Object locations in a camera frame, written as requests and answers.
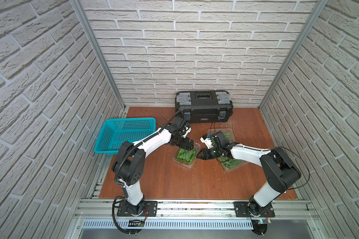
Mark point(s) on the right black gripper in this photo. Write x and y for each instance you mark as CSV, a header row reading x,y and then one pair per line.
x,y
204,155

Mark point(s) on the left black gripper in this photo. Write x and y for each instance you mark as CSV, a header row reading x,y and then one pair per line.
x,y
185,143

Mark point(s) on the clear clamshell container with peppers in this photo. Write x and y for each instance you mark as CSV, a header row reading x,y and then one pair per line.
x,y
186,158

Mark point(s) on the teal plastic perforated basket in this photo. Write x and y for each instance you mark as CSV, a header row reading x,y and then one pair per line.
x,y
114,132

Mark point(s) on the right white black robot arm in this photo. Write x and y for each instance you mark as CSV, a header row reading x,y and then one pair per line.
x,y
279,169

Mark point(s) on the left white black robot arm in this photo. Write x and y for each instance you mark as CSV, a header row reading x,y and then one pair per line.
x,y
130,160

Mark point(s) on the far clear pepper container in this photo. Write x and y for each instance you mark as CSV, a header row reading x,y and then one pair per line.
x,y
228,133

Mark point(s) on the clear pepper container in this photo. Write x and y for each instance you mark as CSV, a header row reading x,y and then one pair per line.
x,y
230,164
228,133

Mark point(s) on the middle clear pepper container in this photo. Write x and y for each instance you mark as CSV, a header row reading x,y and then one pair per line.
x,y
230,164

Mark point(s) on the black grey toolbox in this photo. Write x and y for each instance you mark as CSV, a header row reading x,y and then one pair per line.
x,y
204,106

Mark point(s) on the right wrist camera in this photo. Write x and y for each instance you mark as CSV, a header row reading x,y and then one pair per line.
x,y
206,139

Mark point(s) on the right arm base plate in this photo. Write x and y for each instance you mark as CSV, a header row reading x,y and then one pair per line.
x,y
245,209

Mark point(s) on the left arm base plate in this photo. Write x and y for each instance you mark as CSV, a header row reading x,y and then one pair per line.
x,y
125,209

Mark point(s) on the aluminium front rail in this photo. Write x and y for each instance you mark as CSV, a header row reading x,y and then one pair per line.
x,y
202,209

